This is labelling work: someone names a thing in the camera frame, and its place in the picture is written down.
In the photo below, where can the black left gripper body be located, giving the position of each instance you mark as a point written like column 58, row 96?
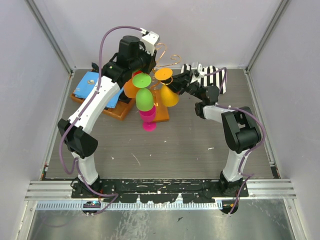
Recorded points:
column 145, row 62

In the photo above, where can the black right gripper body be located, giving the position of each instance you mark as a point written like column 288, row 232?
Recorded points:
column 193, row 89

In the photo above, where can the red plastic wine glass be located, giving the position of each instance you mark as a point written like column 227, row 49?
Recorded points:
column 136, row 73

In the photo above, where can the yellow plastic wine glass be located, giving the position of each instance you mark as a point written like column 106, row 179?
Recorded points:
column 168, row 97

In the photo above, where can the orange plastic wine glass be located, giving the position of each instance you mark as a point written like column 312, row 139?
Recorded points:
column 130, row 90

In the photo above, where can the green plastic wine glass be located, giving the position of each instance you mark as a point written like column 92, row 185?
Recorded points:
column 144, row 98

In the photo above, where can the gold wire glass rack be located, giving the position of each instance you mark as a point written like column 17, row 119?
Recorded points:
column 161, row 111

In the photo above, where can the pink plastic wine glass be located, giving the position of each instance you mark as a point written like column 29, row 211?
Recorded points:
column 148, row 118

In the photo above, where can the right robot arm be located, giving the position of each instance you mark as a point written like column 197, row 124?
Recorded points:
column 243, row 132

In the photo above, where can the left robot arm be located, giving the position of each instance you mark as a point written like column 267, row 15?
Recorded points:
column 134, row 54

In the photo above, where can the black white striped cloth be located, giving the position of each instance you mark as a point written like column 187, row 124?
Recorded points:
column 217, row 79

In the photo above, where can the dark patterned cloth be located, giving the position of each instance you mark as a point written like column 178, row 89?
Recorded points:
column 95, row 67

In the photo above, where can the wooden compartment tray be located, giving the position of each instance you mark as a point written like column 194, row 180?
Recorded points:
column 121, row 110

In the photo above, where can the blue patterned cloth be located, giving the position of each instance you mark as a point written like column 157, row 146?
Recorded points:
column 87, row 84

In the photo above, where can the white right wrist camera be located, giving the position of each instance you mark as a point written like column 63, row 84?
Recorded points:
column 197, row 70

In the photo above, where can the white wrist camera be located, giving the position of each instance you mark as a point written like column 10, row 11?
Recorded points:
column 149, row 40
column 197, row 70

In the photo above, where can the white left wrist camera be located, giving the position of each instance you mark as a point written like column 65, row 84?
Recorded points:
column 149, row 40

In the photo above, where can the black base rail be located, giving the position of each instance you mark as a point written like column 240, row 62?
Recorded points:
column 157, row 191

